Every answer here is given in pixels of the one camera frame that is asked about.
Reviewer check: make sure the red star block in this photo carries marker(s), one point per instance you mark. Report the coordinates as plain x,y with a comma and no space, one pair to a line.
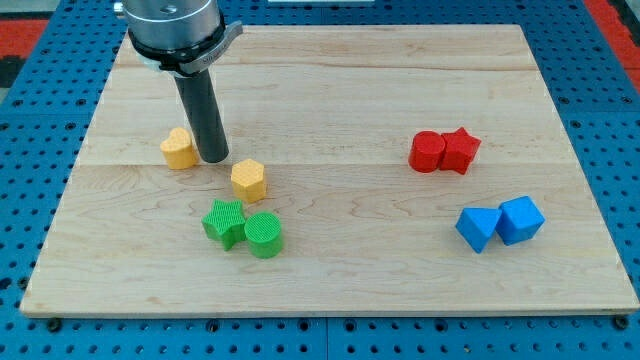
460,150

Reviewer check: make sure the yellow hexagon block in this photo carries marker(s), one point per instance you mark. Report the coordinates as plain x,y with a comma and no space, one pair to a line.
249,181

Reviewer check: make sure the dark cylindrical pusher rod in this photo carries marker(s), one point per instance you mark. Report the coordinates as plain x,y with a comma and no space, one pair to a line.
201,107

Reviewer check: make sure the blue cube block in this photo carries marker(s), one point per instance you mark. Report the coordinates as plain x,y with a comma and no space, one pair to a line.
520,220

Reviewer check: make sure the green cylinder block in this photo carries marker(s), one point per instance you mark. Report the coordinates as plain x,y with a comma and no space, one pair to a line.
263,233

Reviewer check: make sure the yellow heart block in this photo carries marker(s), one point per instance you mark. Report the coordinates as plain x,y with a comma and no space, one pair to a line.
178,149

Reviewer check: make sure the blue triangle block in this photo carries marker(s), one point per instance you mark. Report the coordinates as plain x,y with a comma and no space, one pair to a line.
477,226

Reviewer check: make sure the green star block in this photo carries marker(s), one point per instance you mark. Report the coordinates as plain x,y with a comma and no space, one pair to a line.
225,223

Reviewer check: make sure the wooden board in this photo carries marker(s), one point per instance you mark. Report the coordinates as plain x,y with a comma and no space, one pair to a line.
331,112

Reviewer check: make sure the red cylinder block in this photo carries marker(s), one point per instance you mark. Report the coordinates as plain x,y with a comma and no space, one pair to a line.
426,151

